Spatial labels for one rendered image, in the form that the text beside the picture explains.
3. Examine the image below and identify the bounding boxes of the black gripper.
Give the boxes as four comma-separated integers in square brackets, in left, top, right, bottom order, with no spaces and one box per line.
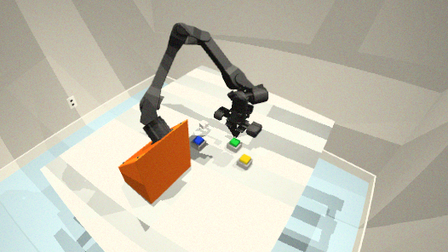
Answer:
[214,106,263,138]

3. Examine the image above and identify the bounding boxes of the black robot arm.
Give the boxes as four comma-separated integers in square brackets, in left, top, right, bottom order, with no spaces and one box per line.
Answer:
[139,22,269,145]

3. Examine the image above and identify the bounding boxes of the yellow button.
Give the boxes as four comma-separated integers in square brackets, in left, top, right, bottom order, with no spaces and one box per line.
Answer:
[236,154,254,170]

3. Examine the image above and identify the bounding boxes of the blue button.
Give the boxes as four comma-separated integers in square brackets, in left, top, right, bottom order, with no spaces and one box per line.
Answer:
[190,136,206,152]

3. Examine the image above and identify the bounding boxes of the green button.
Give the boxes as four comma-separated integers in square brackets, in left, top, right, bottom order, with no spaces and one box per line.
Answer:
[227,137,243,153]

